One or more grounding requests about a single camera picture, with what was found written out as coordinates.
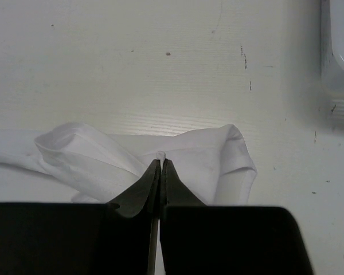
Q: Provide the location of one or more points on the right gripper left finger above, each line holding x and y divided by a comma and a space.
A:
117, 237

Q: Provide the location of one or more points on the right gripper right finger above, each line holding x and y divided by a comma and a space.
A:
201, 239

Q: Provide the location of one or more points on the white t-shirt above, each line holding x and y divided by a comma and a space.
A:
75, 162

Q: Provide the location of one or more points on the white plastic basket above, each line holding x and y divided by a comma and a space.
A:
332, 55

